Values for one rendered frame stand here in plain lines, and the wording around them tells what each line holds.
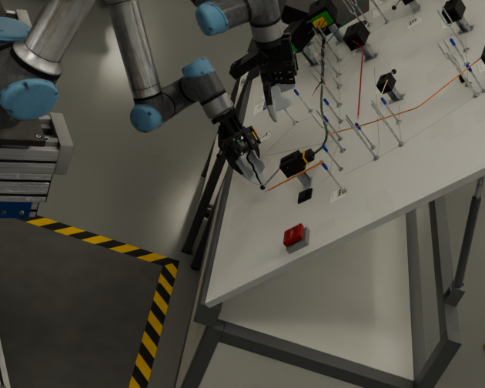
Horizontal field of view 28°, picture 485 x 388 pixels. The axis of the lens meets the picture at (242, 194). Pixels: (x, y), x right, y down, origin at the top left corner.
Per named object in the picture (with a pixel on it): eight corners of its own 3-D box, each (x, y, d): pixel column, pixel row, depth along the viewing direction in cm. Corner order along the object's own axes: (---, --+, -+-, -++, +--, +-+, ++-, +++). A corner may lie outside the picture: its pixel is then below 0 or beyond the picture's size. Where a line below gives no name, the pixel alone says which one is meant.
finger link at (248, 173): (257, 189, 249) (239, 158, 248) (249, 190, 255) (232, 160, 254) (267, 183, 250) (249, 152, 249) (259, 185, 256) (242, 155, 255)
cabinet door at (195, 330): (166, 413, 269) (207, 315, 247) (195, 285, 314) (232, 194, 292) (175, 415, 270) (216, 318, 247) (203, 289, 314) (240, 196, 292)
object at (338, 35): (352, 18, 320) (329, -17, 314) (350, 41, 306) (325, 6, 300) (335, 28, 323) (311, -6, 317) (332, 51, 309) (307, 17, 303)
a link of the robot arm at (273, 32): (247, 29, 225) (252, 14, 231) (251, 46, 227) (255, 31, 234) (279, 25, 223) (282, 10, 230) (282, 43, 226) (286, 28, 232)
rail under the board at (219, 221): (192, 322, 243) (200, 303, 239) (243, 95, 339) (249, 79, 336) (213, 328, 244) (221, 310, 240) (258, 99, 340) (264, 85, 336)
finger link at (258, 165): (267, 183, 250) (249, 152, 249) (259, 185, 256) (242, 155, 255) (276, 177, 251) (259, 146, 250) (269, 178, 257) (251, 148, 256)
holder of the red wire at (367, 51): (384, 36, 293) (366, 8, 288) (376, 60, 284) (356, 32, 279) (370, 42, 296) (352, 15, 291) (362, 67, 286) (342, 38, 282)
